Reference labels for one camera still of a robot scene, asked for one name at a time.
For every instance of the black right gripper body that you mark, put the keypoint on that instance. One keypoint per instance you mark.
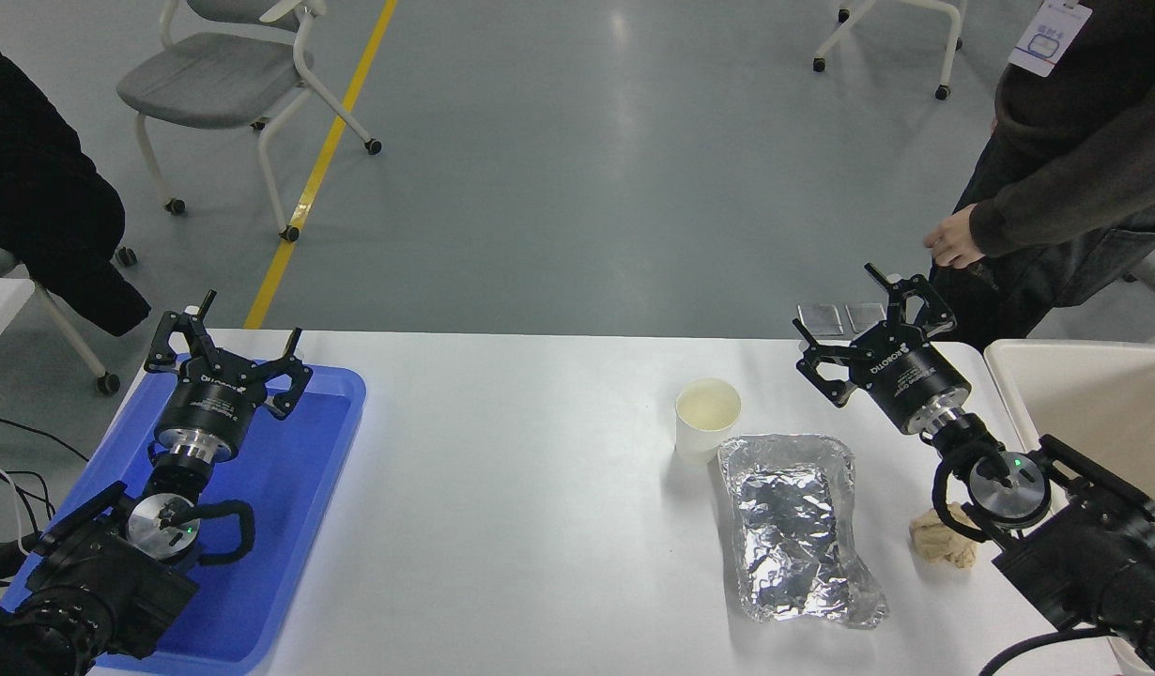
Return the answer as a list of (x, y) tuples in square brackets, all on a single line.
[(916, 380)]

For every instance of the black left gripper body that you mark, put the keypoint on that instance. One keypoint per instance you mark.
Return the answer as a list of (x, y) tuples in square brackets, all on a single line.
[(216, 399)]

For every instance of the white paper cup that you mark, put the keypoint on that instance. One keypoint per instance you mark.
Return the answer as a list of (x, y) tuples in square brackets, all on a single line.
[(704, 422)]

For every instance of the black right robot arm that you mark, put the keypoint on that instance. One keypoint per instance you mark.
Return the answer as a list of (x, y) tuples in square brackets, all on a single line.
[(1094, 554)]

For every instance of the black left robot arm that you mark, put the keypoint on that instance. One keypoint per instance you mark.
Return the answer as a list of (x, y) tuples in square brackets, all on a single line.
[(99, 582)]

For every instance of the person's hand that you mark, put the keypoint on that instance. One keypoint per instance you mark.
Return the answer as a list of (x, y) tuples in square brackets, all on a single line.
[(955, 239)]

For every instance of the blue plastic tray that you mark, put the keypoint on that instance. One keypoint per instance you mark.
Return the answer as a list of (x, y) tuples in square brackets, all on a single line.
[(296, 488)]

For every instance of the white leg wheeled chair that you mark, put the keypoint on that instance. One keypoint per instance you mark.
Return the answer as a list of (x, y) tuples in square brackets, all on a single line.
[(70, 338)]

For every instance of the crumpled tan paper ball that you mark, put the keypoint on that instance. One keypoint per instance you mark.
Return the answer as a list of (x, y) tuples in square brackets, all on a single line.
[(939, 543)]

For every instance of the large pale plastic bin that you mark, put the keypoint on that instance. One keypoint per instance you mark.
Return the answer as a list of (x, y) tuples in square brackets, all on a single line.
[(1085, 394)]

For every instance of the crumpled silver foil tray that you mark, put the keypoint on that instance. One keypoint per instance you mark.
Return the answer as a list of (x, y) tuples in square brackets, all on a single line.
[(793, 526)]

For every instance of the person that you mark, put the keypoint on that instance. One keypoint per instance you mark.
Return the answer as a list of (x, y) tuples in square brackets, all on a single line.
[(33, 188), (1085, 169)]

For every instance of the white frame wheeled chair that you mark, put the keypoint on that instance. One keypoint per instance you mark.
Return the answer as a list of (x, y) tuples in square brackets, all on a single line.
[(944, 47)]

